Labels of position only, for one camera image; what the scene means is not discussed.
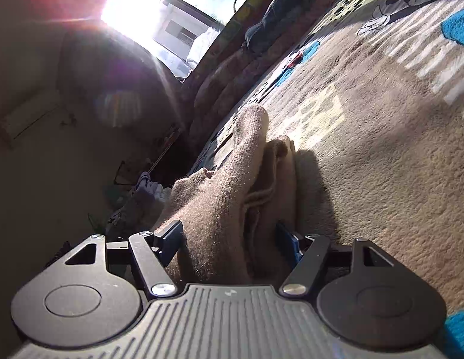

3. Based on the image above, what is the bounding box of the pink floral pillow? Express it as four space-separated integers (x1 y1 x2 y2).
194 48 254 113

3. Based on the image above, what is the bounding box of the Mickey Mouse bed blanket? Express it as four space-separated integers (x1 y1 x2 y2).
200 0 464 358

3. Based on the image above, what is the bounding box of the blue folded quilt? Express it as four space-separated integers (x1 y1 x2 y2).
244 0 315 55

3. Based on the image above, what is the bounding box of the pink purple folded mattress pad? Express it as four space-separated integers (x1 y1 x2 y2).
186 36 289 150

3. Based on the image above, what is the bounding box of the cluttered side shelf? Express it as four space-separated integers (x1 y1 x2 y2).
112 124 182 187

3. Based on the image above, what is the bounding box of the window with frame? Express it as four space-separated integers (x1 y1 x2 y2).
101 0 246 80

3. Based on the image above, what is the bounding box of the beige knit sweater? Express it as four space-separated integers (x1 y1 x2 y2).
155 105 297 288

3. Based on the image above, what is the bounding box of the purple floral garment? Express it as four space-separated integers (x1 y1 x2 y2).
105 172 172 238

